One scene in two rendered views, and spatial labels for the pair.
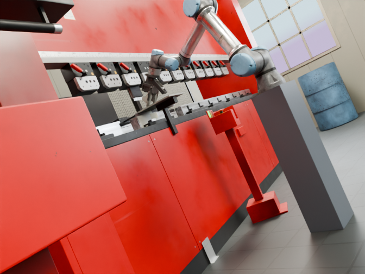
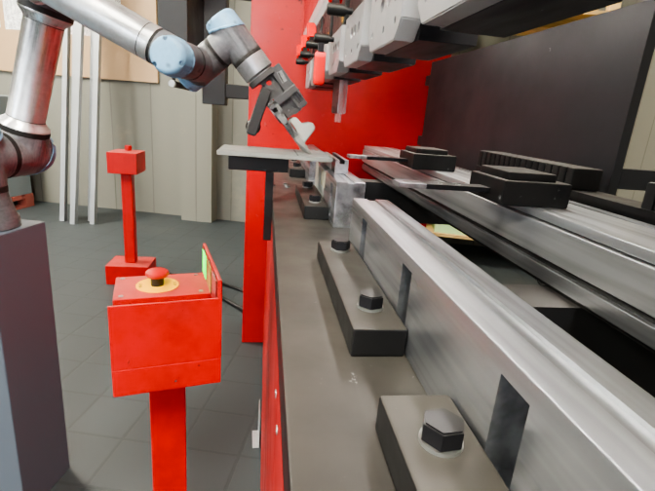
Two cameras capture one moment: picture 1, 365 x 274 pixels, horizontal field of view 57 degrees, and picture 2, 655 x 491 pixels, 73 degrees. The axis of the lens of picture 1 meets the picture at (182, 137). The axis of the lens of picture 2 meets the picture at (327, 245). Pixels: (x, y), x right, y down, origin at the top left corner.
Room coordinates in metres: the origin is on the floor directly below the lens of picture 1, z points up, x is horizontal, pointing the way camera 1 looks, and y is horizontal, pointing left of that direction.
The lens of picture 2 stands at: (3.09, -0.57, 1.09)
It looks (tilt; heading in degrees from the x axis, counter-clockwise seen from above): 16 degrees down; 140
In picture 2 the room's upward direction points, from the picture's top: 5 degrees clockwise
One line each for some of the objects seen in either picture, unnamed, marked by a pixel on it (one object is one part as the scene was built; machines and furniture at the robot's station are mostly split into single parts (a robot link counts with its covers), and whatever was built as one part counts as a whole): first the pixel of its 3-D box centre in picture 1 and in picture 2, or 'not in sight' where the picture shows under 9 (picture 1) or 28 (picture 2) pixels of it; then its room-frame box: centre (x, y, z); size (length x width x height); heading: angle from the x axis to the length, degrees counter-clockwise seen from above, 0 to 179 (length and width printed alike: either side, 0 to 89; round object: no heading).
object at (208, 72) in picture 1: (203, 69); not in sight; (3.22, -0.45, 1.26); 0.15 x 0.09 x 0.17; 148
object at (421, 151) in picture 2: (127, 118); (398, 156); (2.32, 0.30, 1.01); 0.26 x 0.12 x 0.05; 58
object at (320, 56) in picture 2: not in sight; (323, 59); (2.32, 0.03, 1.20); 0.04 x 0.02 x 0.10; 58
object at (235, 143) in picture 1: (244, 163); (169, 479); (2.39, -0.32, 0.39); 0.06 x 0.06 x 0.54; 73
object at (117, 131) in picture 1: (88, 138); (311, 162); (1.76, 0.45, 0.92); 0.50 x 0.06 x 0.10; 148
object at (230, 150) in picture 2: (160, 103); (275, 152); (2.15, 0.04, 1.00); 0.26 x 0.18 x 0.01; 58
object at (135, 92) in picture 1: (136, 93); (338, 101); (2.22, 0.17, 1.13); 0.10 x 0.02 x 0.10; 148
